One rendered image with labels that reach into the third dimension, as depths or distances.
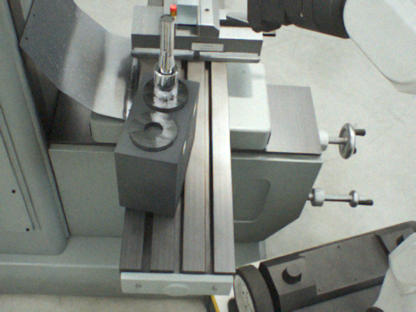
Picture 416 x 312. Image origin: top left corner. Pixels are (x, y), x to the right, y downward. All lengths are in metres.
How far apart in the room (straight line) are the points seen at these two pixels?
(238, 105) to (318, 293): 0.55
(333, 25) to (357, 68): 2.36
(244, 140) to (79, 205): 0.60
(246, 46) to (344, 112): 1.36
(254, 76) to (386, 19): 1.03
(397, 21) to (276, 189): 1.14
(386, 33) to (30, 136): 1.05
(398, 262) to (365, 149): 1.52
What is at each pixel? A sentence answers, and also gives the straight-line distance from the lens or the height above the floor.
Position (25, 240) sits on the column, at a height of 0.27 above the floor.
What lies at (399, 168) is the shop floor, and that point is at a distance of 2.56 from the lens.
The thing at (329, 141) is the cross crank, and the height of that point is 0.62.
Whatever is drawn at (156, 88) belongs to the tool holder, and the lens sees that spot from 1.00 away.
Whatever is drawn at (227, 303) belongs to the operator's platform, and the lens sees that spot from 1.57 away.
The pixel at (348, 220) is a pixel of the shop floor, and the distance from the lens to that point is 2.29.
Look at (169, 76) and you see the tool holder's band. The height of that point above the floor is 1.18.
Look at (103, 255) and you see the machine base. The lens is 1.85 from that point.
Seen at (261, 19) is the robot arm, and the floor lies 1.44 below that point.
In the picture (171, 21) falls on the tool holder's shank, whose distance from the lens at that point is 0.90.
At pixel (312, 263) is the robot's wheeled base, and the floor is 0.59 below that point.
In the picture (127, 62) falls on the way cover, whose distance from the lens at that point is 1.49.
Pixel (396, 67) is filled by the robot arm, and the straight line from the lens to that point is 0.54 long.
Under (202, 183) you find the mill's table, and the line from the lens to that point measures 1.13.
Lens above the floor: 1.85
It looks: 52 degrees down
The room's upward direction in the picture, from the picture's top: 8 degrees clockwise
